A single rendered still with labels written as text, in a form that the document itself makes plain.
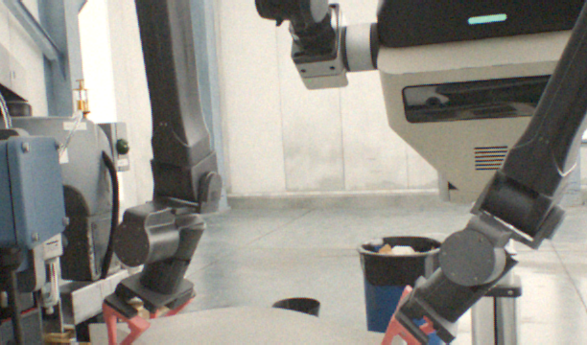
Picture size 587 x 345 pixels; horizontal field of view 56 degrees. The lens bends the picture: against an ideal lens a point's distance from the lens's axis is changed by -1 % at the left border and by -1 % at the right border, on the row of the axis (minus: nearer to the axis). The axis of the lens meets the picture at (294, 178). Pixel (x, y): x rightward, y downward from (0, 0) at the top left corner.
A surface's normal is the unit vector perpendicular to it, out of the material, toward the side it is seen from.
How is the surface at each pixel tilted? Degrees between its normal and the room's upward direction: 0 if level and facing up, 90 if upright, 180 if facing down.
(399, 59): 40
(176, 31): 102
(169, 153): 109
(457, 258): 77
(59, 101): 90
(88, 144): 90
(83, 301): 90
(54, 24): 90
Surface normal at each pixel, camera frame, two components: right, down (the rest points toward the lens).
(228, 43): -0.32, 0.10
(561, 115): -0.66, 0.30
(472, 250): -0.50, -0.12
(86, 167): 0.95, -0.03
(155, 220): 0.90, 0.19
